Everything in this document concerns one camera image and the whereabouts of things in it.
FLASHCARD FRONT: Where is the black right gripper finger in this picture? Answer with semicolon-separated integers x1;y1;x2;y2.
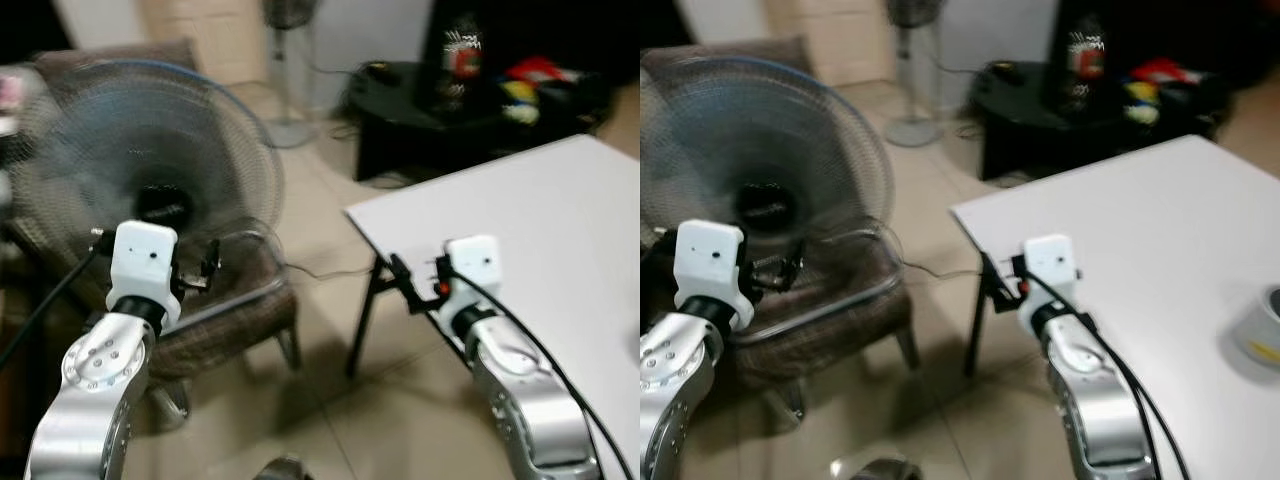
979;249;1012;307
387;252;425;314

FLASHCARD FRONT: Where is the large round grille fan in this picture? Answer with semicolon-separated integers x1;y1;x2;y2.
640;55;898;306
8;58;288;306

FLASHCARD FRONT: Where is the black low table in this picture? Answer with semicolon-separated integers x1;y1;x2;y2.
972;58;1233;183
344;58;613;187

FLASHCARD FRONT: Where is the dark bottle with red label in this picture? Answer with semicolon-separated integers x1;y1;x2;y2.
1062;12;1109;113
438;12;487;113

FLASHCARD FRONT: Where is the red yellow colourful toy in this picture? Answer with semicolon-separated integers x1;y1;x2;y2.
1122;56;1205;127
498;56;583;127

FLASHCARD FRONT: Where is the grey mug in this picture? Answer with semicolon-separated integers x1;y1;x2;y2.
1232;286;1280;373

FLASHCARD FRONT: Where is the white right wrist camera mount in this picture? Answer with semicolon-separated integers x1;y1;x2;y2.
1016;234;1083;337
438;235;503;333

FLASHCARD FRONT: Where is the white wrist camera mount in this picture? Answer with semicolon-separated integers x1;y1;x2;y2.
1016;234;1083;337
672;219;753;333
438;235;503;333
106;221;183;329

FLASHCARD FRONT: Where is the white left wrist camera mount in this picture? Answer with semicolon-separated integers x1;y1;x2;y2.
672;219;753;333
106;221;183;329

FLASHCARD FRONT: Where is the thin floor cable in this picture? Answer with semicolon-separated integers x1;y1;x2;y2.
284;260;379;283
903;258;987;281

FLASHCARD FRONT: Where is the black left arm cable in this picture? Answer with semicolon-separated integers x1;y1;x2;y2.
0;230;107;369

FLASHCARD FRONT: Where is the white pedestal fan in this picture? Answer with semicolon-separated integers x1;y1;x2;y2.
884;0;949;150
260;0;323;151

